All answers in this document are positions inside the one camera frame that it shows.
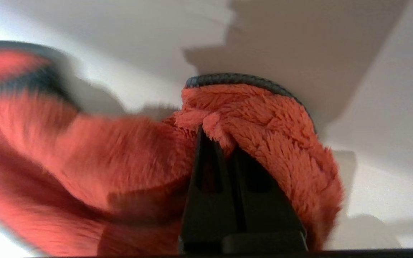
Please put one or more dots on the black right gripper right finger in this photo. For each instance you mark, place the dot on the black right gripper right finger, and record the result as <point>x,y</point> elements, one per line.
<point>264,211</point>

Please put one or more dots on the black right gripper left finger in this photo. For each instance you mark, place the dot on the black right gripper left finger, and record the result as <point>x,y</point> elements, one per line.
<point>210,208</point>

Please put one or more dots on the white sink basin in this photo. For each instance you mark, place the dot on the white sink basin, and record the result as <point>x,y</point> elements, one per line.
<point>299,43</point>

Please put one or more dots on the orange fluffy cloth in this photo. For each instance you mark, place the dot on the orange fluffy cloth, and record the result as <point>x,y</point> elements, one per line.
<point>120,161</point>

